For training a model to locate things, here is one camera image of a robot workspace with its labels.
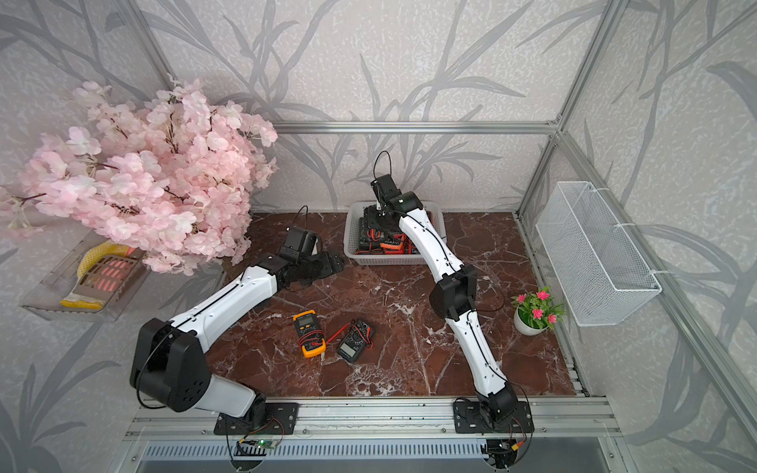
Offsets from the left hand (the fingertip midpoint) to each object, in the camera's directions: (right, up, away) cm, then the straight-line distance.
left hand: (335, 266), depth 86 cm
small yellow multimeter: (-6, -20, -3) cm, 21 cm away
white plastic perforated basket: (+2, +18, +23) cm, 29 cm away
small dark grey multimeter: (+7, -20, -3) cm, 22 cm away
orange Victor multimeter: (+21, +5, +15) cm, 26 cm away
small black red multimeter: (+12, +11, +3) cm, 16 cm away
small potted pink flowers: (+56, -12, -8) cm, 58 cm away
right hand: (+10, +14, +8) cm, 19 cm away
